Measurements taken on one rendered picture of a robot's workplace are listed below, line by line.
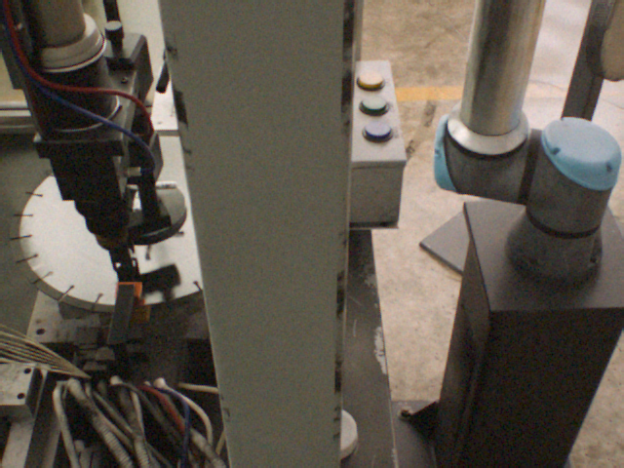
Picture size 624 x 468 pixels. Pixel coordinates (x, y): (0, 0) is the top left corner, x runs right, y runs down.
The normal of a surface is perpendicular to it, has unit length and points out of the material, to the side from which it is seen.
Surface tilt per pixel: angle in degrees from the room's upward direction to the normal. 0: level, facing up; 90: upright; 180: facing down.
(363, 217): 90
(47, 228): 0
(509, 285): 0
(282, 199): 90
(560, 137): 8
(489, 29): 98
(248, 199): 90
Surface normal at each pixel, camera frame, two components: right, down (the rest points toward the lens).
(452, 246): 0.00, -0.70
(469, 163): -0.54, 0.69
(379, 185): 0.03, 0.71
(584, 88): -0.73, 0.49
